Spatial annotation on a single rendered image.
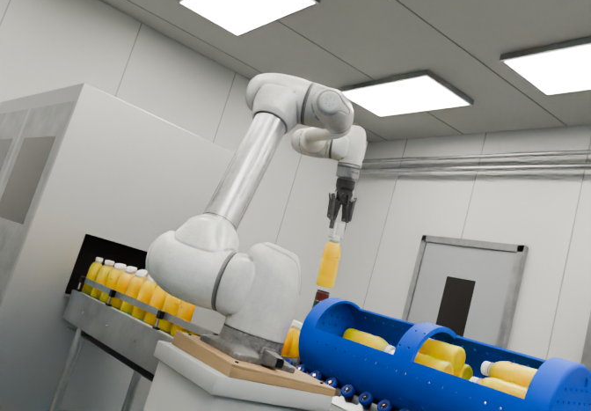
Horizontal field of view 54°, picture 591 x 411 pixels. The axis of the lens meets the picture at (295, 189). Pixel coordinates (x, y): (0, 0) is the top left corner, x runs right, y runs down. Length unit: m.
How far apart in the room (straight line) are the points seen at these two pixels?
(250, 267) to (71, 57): 4.85
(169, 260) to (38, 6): 4.84
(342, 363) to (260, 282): 0.62
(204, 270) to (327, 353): 0.68
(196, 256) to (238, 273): 0.11
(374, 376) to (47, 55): 4.83
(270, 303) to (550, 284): 4.37
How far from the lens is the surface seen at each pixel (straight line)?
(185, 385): 1.39
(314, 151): 2.26
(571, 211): 5.67
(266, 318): 1.39
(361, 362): 1.87
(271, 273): 1.39
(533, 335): 5.56
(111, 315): 3.02
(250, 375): 1.30
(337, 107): 1.69
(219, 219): 1.51
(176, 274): 1.45
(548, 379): 1.60
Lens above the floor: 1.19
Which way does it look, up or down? 10 degrees up
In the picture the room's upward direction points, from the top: 16 degrees clockwise
